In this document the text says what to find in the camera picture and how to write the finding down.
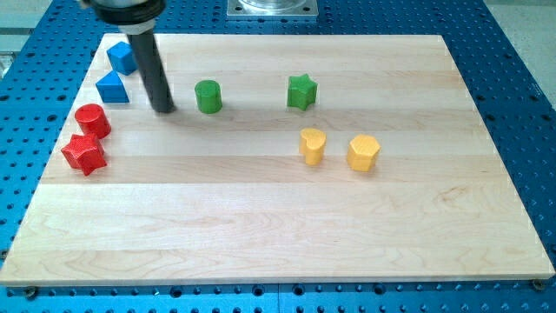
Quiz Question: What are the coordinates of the blue perforated table plate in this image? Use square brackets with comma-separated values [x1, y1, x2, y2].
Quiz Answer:
[1, 1, 555, 312]

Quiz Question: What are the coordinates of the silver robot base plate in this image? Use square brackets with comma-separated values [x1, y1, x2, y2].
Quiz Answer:
[227, 0, 319, 17]

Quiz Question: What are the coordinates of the blue triangle block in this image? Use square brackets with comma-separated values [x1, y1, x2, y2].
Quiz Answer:
[96, 70, 129, 103]

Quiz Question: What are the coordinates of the yellow hexagon block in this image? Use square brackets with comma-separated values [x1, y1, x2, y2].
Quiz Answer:
[347, 134, 381, 172]

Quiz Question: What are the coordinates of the red star block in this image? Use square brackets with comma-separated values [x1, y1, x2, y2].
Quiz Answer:
[61, 133, 107, 176]

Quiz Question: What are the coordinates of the light wooden board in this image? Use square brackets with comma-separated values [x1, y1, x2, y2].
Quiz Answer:
[1, 34, 554, 286]

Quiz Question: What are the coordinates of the black robot arm end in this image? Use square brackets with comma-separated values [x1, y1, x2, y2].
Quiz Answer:
[78, 0, 166, 35]

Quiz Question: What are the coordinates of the yellow heart block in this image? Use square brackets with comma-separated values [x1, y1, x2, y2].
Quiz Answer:
[299, 128, 327, 166]

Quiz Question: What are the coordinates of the green star block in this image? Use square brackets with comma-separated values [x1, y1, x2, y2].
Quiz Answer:
[287, 74, 318, 111]

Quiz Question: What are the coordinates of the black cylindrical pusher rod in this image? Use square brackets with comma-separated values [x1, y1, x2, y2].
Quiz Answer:
[127, 30, 175, 113]

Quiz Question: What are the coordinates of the green cylinder block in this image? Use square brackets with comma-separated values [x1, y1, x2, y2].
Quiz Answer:
[195, 80, 222, 114]

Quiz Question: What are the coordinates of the red cylinder block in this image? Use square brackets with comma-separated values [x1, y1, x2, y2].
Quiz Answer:
[74, 103, 111, 139]

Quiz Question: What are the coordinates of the blue cube block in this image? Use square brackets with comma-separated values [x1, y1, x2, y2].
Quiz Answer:
[107, 42, 137, 76]

